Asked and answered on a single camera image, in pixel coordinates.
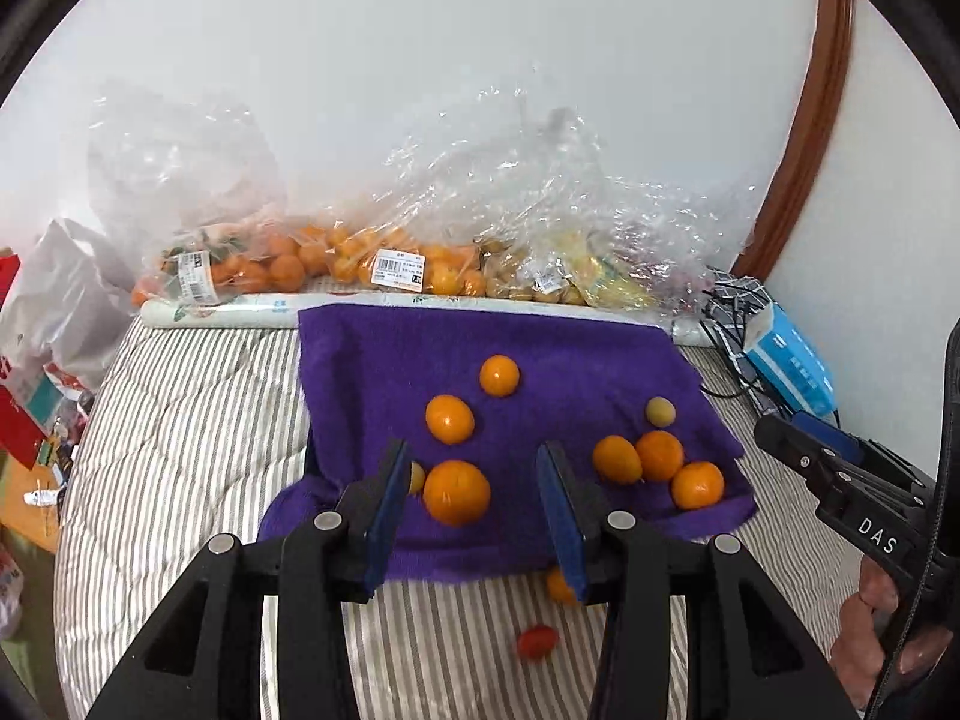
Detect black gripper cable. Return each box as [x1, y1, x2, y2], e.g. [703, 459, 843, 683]
[862, 315, 960, 717]

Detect clear bag of leafy tangerines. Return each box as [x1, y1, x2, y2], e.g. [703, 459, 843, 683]
[86, 82, 308, 308]

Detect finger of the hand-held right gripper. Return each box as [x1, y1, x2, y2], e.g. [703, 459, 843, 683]
[754, 414, 931, 518]
[791, 411, 938, 496]

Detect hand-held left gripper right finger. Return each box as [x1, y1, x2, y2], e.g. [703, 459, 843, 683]
[537, 442, 860, 720]

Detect red box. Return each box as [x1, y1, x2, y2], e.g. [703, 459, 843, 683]
[0, 349, 57, 470]

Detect purple towel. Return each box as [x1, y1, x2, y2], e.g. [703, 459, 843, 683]
[257, 304, 757, 586]

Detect clear bag of yellow fruits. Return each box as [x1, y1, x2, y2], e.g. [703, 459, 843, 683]
[525, 90, 758, 312]

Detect clear bag of brownish fruits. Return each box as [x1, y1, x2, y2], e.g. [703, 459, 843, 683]
[480, 236, 541, 301]

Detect person's right hand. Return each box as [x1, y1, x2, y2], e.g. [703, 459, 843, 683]
[829, 561, 953, 720]

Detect small red apple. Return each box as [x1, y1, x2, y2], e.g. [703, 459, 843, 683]
[516, 624, 560, 662]

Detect white paper roll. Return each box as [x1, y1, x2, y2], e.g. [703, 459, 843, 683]
[141, 291, 721, 347]

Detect tangled black cables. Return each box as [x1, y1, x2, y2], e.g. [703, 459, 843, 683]
[701, 270, 796, 421]

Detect large orange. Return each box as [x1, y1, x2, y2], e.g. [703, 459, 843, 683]
[423, 460, 492, 527]

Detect white plastic bag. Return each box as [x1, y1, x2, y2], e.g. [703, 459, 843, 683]
[0, 219, 140, 391]

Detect brown wooden door frame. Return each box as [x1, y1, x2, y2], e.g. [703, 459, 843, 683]
[731, 0, 856, 278]

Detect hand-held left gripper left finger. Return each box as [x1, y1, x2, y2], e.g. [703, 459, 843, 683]
[86, 437, 412, 720]

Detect blue tissue box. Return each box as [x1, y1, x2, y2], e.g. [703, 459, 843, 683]
[744, 304, 837, 417]

